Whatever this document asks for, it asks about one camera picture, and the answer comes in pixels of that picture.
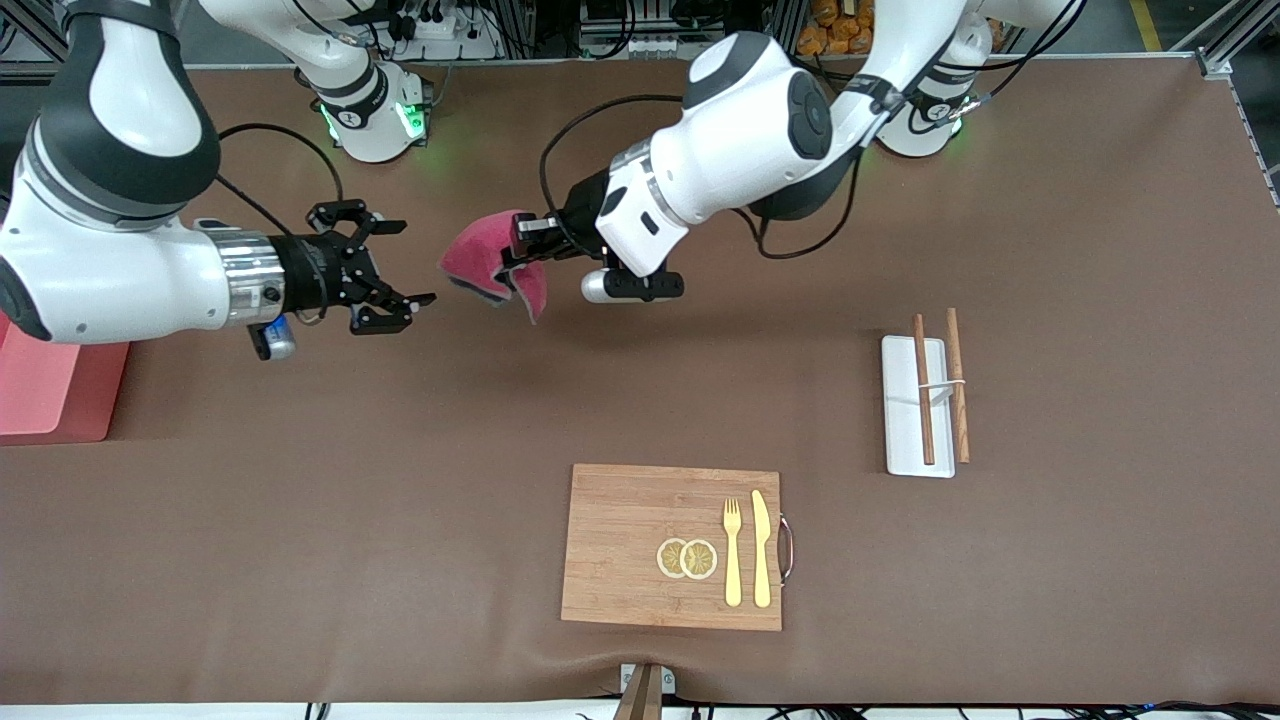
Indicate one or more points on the red wiping cloth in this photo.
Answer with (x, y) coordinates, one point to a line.
(480, 255)

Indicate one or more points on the yellow knife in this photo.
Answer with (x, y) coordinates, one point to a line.
(762, 560)

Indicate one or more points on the white socket strip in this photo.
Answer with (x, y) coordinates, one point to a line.
(670, 46)

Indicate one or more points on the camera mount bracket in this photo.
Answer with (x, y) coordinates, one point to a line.
(645, 690)

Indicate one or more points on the pink plastic bin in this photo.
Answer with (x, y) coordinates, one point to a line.
(50, 390)

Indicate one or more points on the orange snack bags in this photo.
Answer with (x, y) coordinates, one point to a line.
(835, 25)

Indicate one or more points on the wooden cutting board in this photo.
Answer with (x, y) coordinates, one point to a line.
(630, 550)

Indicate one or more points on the yellow fork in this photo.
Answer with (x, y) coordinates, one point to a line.
(733, 570)

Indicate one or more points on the white power strip with plugs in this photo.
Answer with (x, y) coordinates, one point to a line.
(440, 30)

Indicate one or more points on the brown wooden rod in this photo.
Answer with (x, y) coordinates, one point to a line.
(959, 420)
(925, 400)

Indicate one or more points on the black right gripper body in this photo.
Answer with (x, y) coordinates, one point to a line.
(308, 270)

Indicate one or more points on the aluminium frame profile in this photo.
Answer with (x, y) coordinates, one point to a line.
(1225, 45)

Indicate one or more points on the white rack base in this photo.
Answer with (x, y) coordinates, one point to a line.
(900, 420)

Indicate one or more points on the lemon slice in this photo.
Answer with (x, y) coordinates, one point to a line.
(670, 558)
(700, 560)

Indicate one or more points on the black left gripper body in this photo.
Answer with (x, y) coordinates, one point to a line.
(581, 215)

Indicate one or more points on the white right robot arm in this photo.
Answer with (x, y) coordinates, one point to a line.
(110, 230)

